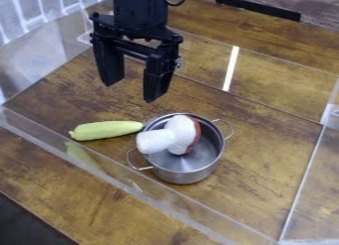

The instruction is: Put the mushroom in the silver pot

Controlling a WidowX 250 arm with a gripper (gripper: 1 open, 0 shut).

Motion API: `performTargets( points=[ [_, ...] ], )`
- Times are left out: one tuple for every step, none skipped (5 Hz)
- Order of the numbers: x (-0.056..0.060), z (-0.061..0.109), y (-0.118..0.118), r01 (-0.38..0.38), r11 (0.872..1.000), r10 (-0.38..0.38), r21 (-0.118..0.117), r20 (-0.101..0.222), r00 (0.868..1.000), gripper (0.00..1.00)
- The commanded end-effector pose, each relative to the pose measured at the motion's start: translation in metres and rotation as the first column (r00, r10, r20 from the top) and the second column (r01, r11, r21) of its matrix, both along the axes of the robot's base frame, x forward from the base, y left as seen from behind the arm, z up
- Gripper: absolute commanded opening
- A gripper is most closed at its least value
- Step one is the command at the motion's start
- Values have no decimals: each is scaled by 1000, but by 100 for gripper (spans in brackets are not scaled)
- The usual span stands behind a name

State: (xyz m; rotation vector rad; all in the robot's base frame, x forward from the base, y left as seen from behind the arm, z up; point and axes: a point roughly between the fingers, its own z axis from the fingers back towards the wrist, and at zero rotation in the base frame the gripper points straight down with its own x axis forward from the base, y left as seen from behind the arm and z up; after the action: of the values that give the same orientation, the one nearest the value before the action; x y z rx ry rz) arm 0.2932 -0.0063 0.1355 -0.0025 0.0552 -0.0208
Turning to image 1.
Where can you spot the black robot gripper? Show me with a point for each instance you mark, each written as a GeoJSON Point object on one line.
{"type": "Point", "coordinates": [135, 31]}

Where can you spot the white and brown toy mushroom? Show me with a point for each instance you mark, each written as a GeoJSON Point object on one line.
{"type": "Point", "coordinates": [178, 137]}

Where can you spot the silver metal pot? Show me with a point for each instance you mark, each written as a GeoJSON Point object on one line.
{"type": "Point", "coordinates": [194, 166]}

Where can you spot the yellow-green toy corn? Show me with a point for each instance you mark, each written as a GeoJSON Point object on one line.
{"type": "Point", "coordinates": [106, 129]}

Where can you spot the white mesh curtain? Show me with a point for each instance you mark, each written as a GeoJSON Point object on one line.
{"type": "Point", "coordinates": [23, 15]}

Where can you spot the black bar in background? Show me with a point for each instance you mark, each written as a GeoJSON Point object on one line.
{"type": "Point", "coordinates": [263, 9]}

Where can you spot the clear acrylic enclosure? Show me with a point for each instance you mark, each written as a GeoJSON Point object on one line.
{"type": "Point", "coordinates": [259, 75]}

